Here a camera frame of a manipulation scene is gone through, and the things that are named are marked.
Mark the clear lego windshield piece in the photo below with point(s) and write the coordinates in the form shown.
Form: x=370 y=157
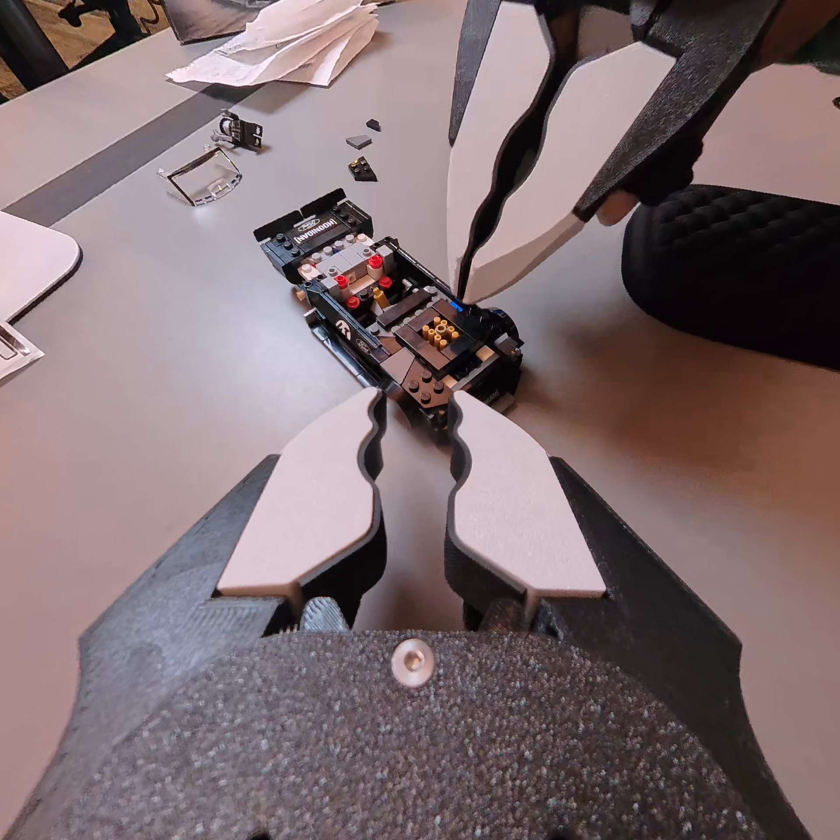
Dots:
x=200 y=177

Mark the crumpled white paper bag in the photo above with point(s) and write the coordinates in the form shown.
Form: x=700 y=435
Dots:
x=282 y=46

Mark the black office chair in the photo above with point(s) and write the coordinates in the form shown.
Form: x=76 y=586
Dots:
x=53 y=33

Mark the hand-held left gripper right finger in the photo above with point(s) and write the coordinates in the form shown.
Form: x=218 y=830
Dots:
x=525 y=512

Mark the lego sticker sheet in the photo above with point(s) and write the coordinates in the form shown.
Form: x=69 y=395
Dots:
x=16 y=352

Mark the grey wedge lego piece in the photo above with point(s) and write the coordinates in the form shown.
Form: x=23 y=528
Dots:
x=358 y=141

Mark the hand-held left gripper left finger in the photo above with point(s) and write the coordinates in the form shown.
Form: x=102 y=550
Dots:
x=309 y=512

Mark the lego set box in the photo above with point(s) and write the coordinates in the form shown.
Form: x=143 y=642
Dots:
x=210 y=13

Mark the small black lego assembly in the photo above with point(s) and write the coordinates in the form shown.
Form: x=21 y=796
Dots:
x=239 y=130

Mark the lego car model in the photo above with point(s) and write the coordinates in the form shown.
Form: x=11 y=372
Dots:
x=394 y=315

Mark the black wedge lego plate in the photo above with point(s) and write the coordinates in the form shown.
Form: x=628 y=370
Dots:
x=362 y=169

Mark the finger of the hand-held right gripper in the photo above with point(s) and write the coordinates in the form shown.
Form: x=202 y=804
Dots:
x=492 y=118
x=591 y=158

